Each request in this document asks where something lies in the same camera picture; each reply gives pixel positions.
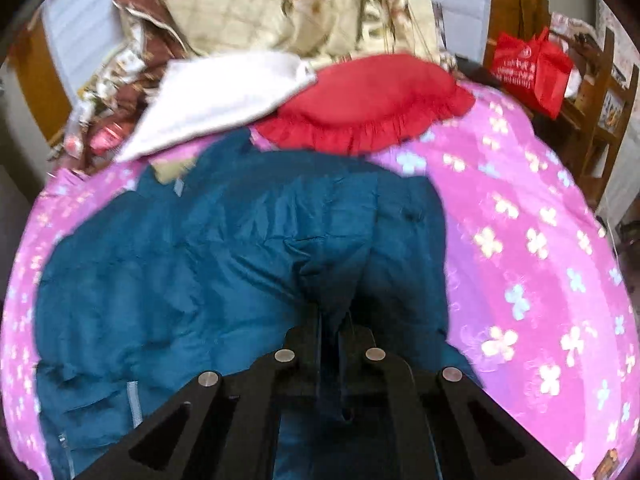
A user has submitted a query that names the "wooden chair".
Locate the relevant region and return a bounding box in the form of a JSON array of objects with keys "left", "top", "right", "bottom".
[{"left": 558, "top": 28, "right": 639, "bottom": 210}]

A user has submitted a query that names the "red shopping bag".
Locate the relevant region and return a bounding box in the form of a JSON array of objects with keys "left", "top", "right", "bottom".
[{"left": 490, "top": 27, "right": 574, "bottom": 119}]

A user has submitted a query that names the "cream floral quilt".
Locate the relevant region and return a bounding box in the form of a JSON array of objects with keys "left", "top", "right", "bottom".
[{"left": 165, "top": 0, "right": 439, "bottom": 67}]

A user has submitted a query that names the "red ruffled pillow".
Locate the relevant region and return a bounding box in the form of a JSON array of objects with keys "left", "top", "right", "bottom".
[{"left": 255, "top": 53, "right": 475, "bottom": 156}]

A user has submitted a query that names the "white pillow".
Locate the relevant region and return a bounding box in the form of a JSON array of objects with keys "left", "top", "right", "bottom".
[{"left": 114, "top": 50, "right": 317, "bottom": 162}]

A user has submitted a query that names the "brown patterned blanket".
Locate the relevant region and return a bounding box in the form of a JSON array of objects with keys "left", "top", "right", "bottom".
[{"left": 43, "top": 0, "right": 194, "bottom": 172}]

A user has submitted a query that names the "dark snack packet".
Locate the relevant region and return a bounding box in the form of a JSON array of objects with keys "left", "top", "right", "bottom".
[{"left": 592, "top": 448, "right": 620, "bottom": 480}]

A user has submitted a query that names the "dark teal puffer jacket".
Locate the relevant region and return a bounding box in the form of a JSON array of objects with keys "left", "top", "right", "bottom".
[{"left": 35, "top": 129, "right": 471, "bottom": 479}]

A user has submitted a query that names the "pink floral bed sheet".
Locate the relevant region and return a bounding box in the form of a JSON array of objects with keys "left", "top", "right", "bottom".
[{"left": 1, "top": 84, "right": 639, "bottom": 479}]

